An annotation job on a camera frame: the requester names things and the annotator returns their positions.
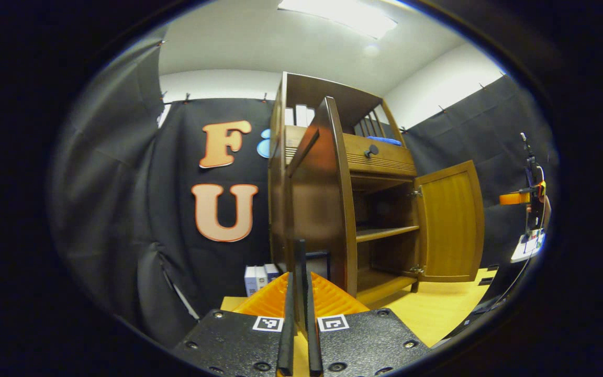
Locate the black backdrop cloth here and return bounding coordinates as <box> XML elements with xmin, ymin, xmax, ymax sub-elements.
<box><xmin>50</xmin><ymin>31</ymin><xmax>559</xmax><ymax>346</ymax></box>

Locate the wooden double-door shoe cabinet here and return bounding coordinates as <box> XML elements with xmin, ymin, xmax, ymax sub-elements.
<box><xmin>267</xmin><ymin>72</ymin><xmax>485</xmax><ymax>307</ymax></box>

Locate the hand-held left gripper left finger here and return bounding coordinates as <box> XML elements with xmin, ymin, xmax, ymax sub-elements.
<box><xmin>172</xmin><ymin>272</ymin><xmax>296</xmax><ymax>377</ymax></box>

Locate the wooden cabinet door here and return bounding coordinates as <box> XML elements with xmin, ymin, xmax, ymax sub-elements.
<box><xmin>414</xmin><ymin>160</ymin><xmax>485</xmax><ymax>283</ymax></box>
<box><xmin>286</xmin><ymin>96</ymin><xmax>358</xmax><ymax>296</ymax></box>

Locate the white flat object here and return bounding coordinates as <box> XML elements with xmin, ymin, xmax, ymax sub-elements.
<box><xmin>510</xmin><ymin>229</ymin><xmax>546</xmax><ymax>263</ymax></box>

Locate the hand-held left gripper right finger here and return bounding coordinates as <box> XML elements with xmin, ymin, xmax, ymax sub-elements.
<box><xmin>307</xmin><ymin>271</ymin><xmax>430</xmax><ymax>377</ymax></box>

